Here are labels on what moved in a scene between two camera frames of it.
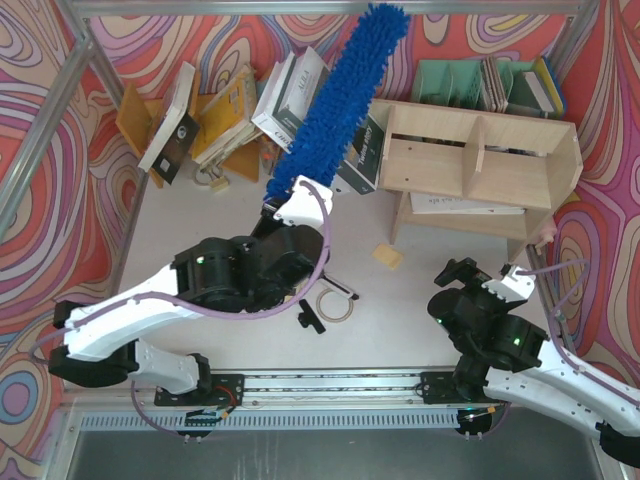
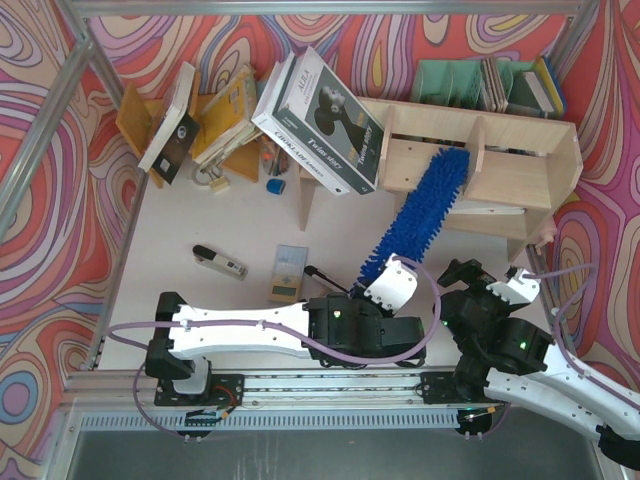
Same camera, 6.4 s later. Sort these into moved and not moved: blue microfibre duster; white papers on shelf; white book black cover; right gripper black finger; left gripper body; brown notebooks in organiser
Moved: left gripper body; blue microfibre duster
Not moved: white book black cover; white papers on shelf; brown notebooks in organiser; right gripper black finger
